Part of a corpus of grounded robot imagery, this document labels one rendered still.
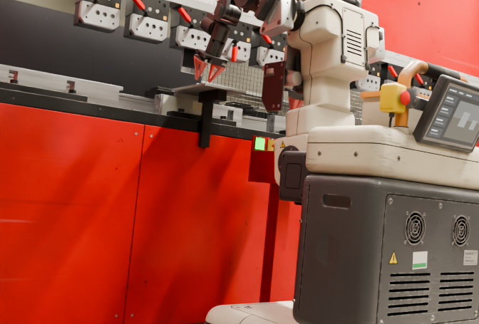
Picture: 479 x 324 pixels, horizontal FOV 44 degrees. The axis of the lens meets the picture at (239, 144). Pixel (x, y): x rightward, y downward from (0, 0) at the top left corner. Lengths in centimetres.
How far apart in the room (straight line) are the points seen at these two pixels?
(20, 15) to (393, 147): 183
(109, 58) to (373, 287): 184
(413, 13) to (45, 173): 211
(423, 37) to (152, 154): 176
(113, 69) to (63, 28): 29
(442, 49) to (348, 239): 219
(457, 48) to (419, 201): 214
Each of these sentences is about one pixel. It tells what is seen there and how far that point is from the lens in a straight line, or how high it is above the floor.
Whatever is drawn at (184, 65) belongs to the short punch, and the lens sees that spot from 246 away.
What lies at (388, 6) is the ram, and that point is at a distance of 323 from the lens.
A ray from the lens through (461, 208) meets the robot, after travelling 173.
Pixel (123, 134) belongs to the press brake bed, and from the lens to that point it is 218.
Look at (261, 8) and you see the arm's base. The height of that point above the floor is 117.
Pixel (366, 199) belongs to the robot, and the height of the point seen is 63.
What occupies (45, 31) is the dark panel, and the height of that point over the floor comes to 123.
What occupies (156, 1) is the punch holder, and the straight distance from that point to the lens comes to 242.
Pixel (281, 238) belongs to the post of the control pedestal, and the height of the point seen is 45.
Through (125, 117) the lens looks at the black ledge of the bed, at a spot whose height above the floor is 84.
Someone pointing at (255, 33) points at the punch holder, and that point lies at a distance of 269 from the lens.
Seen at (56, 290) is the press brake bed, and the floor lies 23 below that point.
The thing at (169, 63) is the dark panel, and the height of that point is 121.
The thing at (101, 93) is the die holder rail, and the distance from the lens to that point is 228.
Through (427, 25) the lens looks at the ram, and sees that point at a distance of 344.
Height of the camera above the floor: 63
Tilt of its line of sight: 4 degrees up
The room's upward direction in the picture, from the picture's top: 5 degrees clockwise
